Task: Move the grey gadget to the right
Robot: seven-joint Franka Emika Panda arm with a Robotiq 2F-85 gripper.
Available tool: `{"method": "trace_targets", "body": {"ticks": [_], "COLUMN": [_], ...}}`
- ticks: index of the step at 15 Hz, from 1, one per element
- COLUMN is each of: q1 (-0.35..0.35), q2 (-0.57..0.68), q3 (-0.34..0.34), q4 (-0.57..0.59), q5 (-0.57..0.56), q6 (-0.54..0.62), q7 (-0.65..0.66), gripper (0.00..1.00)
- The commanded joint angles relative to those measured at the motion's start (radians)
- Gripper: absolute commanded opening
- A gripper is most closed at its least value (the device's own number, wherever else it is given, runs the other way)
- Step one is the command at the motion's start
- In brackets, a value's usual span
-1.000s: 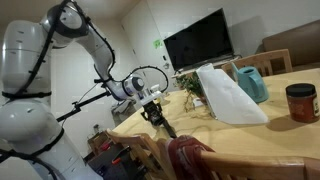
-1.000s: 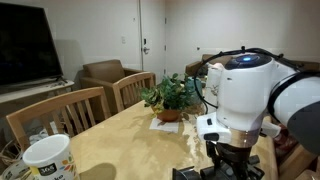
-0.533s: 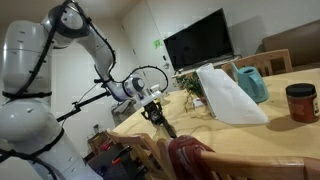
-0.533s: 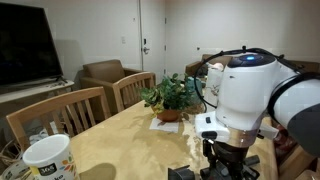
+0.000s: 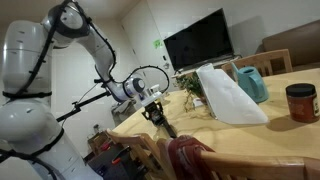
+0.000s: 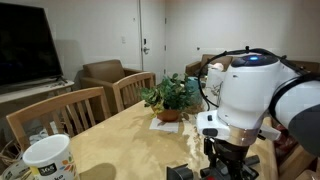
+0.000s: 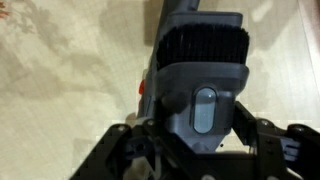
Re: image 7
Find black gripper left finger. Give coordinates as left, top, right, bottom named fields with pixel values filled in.
left=69, top=119, right=193, bottom=180

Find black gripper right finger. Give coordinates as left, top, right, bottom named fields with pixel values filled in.
left=233, top=100, right=320, bottom=180

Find grey vacuum brush attachment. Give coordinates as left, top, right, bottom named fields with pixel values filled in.
left=154, top=11, right=250, bottom=154

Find grey vacuum crevice tool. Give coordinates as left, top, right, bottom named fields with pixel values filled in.
left=137, top=0, right=201, bottom=124

